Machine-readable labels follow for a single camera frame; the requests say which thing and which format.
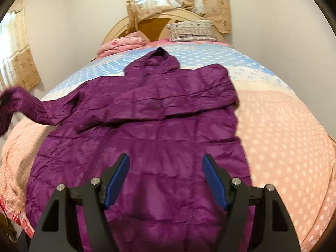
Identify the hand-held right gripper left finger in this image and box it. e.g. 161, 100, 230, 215
28, 153, 130, 252

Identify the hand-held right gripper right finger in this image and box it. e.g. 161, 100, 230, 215
202, 154, 301, 252

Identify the purple down jacket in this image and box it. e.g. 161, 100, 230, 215
0, 48, 254, 252

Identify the dotted pink and blue blanket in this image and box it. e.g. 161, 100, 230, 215
0, 38, 336, 252

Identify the red patterned bed sheet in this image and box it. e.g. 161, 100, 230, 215
0, 194, 35, 240

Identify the folded pink quilt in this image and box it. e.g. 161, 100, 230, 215
91, 31, 148, 61

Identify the striped floral pillow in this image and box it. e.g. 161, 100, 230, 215
167, 20, 220, 42

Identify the cream wooden headboard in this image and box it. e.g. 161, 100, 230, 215
102, 7, 227, 45

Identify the beige floral curtain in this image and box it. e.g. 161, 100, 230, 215
123, 0, 232, 34
0, 0, 42, 93

